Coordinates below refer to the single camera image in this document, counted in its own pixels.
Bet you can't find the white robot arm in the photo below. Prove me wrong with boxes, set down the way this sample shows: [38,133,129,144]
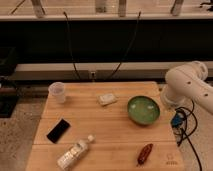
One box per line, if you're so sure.
[160,61,213,115]

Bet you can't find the white sponge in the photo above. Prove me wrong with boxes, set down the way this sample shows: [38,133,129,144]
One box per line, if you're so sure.
[98,93,117,106]

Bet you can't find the black rectangular sponge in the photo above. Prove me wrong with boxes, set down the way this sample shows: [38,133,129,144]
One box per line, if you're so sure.
[46,119,70,143]

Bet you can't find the green bowl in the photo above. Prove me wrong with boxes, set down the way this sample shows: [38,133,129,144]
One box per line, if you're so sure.
[127,96,160,126]

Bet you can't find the clear plastic cup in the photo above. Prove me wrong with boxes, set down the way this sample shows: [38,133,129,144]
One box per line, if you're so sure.
[48,82,66,103]

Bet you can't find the clear plastic bottle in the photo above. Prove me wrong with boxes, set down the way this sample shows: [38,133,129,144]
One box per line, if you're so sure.
[57,135,95,171]

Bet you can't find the blue connector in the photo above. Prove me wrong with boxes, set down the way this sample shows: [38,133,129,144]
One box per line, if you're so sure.
[171,113,185,127]

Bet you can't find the black box at left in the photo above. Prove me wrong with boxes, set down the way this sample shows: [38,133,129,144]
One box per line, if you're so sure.
[0,47,18,118]

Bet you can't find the wall power outlet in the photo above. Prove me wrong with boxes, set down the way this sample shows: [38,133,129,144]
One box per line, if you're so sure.
[89,71,96,82]

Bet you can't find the black cable left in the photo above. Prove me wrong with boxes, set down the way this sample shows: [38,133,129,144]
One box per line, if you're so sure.
[62,11,82,81]

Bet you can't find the black cable right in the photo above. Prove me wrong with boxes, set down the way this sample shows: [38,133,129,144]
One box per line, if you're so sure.
[105,10,142,81]

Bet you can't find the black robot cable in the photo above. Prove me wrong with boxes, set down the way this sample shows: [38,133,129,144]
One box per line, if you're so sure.
[173,99,204,171]

